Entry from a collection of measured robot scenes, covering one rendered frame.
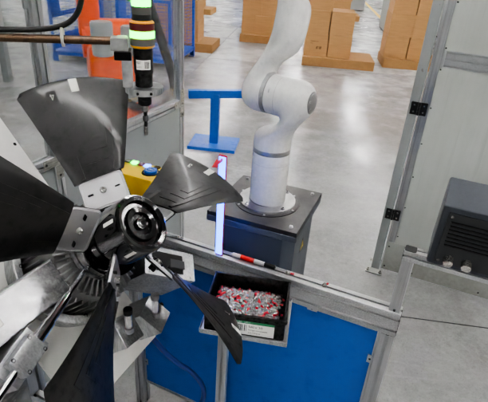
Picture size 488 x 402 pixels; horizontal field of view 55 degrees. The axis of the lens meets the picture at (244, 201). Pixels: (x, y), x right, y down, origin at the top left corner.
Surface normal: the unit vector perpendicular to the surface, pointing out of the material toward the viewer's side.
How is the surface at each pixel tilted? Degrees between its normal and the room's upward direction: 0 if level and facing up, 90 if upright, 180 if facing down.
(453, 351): 0
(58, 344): 50
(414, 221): 90
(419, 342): 0
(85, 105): 41
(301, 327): 90
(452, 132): 90
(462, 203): 15
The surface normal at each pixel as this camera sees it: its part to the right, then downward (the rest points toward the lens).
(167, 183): 0.11, -0.83
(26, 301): 0.73, -0.37
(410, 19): -0.11, 0.47
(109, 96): 0.29, -0.44
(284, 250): 0.38, 0.46
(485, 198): -0.05, -0.74
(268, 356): -0.42, 0.41
